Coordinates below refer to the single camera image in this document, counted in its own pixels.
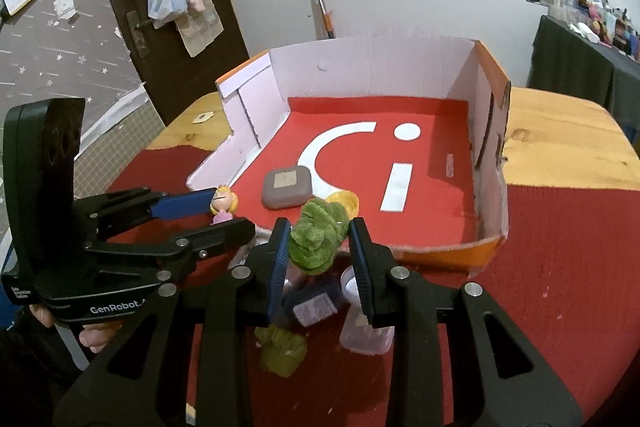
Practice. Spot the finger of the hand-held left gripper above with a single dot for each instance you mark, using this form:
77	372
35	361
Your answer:
185	204
225	232

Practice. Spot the white plastic cap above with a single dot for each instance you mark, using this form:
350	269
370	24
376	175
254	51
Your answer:
350	287

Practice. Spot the yellow round lid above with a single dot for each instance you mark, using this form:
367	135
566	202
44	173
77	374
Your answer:
347	199

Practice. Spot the green plush toy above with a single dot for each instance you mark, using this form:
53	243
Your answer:
317	237
282	352

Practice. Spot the clear plastic bag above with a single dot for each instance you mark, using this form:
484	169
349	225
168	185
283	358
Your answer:
162	2

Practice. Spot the brown square case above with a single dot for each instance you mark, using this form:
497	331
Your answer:
287	188

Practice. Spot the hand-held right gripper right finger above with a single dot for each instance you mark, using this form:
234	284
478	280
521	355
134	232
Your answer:
359	262

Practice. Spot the dark cloth covered table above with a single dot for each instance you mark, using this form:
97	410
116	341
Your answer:
570	62

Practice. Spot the cardboard box with red bottom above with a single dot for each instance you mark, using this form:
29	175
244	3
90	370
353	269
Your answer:
440	157

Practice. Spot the person's left hand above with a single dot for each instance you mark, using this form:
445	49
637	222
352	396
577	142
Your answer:
97	337

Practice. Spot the small blonde doll figure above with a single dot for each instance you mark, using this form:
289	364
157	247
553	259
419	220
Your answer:
222	202

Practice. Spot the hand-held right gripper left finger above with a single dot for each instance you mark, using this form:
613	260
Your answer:
279	267

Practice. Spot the row of small figures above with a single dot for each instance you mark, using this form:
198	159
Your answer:
610	22

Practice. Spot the grey grid panel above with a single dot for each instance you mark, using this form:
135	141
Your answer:
120	142

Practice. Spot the wooden table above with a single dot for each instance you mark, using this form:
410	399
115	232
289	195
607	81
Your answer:
560	137

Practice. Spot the clear plastic jar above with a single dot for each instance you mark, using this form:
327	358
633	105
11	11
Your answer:
365	337

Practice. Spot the small paper tag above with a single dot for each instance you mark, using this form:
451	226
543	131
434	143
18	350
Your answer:
203	117

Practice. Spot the person's left forearm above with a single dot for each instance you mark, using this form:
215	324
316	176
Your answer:
35	377

